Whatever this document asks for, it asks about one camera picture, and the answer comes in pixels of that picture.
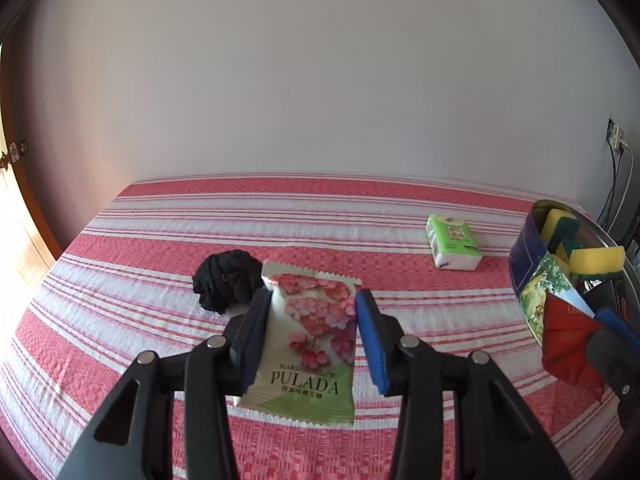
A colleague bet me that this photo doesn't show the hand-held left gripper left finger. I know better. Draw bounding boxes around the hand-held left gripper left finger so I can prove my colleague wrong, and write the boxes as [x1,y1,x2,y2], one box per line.
[57,287,273,480]

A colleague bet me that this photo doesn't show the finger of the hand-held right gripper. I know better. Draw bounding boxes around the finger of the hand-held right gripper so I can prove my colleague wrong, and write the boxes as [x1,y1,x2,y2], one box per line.
[586,328,640,403]
[594,306,640,357]

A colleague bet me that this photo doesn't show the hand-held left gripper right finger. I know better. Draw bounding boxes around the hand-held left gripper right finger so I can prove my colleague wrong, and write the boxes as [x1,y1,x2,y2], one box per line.
[354,288,573,480]

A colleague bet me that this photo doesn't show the red snack packet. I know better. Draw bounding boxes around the red snack packet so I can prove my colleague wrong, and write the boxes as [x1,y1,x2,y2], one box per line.
[540,292,608,401]

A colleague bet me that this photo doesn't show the pink floral snack packet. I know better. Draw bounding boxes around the pink floral snack packet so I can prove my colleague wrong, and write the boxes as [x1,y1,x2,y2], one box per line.
[235,260,363,428]

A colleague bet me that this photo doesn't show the round metal tin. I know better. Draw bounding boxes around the round metal tin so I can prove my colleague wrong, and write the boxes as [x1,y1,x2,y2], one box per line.
[509,199,640,350]

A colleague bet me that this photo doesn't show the yellow green sponge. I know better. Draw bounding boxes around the yellow green sponge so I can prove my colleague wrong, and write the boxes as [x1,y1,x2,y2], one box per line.
[570,246,627,281]
[542,208,581,251]
[549,240,572,267]

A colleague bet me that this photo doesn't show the black crumpled cloth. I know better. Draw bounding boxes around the black crumpled cloth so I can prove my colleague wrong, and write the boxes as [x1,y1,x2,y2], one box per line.
[192,250,264,317]

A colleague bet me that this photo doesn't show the red striped tablecloth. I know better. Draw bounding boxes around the red striped tablecloth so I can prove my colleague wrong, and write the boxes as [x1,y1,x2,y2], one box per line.
[0,175,640,480]

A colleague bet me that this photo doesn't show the green tissue pack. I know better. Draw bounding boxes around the green tissue pack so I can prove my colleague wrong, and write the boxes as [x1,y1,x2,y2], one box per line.
[425,214,483,271]

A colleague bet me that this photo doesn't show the wooden door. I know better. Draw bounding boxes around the wooden door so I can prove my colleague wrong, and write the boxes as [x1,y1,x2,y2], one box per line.
[0,42,64,267]

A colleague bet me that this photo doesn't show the black power cable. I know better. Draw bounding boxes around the black power cable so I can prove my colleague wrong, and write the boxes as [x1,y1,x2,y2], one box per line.
[598,148,619,223]

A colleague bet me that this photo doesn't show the white power cable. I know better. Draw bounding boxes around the white power cable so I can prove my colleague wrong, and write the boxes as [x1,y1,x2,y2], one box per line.
[619,146,634,213]

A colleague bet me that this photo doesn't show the brass door handle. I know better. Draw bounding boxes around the brass door handle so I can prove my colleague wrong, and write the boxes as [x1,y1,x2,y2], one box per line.
[0,139,29,169]

